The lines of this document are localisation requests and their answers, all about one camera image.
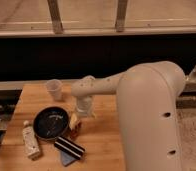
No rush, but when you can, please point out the wooden table board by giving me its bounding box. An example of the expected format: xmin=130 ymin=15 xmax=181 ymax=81
xmin=0 ymin=83 xmax=125 ymax=171

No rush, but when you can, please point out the left metal window post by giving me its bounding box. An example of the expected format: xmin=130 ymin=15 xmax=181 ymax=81
xmin=47 ymin=0 xmax=63 ymax=34

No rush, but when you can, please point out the clear plastic cup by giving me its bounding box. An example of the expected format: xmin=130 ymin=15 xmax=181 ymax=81
xmin=45 ymin=79 xmax=62 ymax=101

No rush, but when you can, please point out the black ceramic bowl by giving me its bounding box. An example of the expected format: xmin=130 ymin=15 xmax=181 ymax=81
xmin=33 ymin=106 xmax=69 ymax=141

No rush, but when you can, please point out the right metal window post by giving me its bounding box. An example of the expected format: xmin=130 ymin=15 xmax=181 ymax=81
xmin=115 ymin=0 xmax=128 ymax=32

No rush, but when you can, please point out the blue grey cloth piece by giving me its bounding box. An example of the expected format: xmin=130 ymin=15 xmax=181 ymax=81
xmin=60 ymin=151 xmax=76 ymax=167

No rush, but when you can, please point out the black white striped block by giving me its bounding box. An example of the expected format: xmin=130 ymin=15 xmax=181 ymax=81
xmin=54 ymin=136 xmax=85 ymax=160

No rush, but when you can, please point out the metal window post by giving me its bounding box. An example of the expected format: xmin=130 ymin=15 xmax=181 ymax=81
xmin=115 ymin=0 xmax=128 ymax=32
xmin=47 ymin=0 xmax=63 ymax=34

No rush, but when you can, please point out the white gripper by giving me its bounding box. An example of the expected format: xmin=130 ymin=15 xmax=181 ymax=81
xmin=69 ymin=96 xmax=93 ymax=130

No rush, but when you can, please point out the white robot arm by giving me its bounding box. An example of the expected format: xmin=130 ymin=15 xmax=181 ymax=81
xmin=71 ymin=61 xmax=186 ymax=171

